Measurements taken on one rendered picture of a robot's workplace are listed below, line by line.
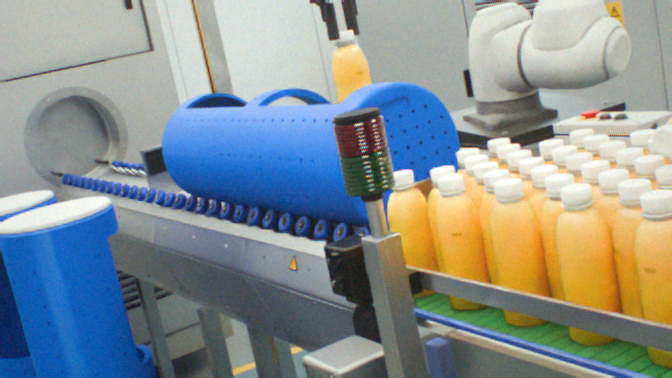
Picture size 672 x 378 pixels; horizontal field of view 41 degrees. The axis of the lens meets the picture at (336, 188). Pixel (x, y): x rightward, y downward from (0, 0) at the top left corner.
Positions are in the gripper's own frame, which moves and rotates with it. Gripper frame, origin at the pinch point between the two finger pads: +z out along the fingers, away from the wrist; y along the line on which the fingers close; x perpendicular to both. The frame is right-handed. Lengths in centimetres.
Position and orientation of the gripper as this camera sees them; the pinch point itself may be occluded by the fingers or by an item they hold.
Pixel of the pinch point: (341, 20)
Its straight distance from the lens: 174.5
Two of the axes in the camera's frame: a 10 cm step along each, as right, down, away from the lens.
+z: 2.0, 9.6, 1.8
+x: 5.3, 0.5, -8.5
